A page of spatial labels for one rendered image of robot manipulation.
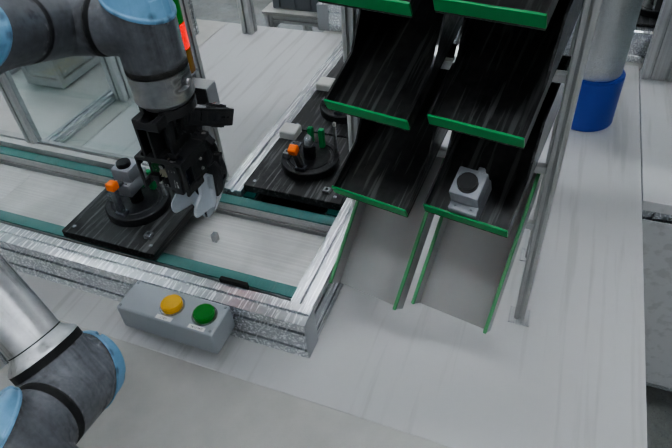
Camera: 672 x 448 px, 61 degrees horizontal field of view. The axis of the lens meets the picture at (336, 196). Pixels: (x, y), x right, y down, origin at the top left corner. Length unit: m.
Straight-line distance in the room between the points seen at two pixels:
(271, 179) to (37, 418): 0.70
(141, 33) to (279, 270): 0.66
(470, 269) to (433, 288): 0.07
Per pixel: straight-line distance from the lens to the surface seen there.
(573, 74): 0.85
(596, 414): 1.12
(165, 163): 0.75
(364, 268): 1.04
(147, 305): 1.15
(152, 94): 0.71
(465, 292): 1.01
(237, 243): 1.27
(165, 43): 0.69
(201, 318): 1.08
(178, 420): 1.11
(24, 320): 0.97
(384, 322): 1.16
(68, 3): 0.72
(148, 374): 1.18
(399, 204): 0.90
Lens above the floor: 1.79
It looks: 41 degrees down
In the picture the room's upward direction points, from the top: 5 degrees counter-clockwise
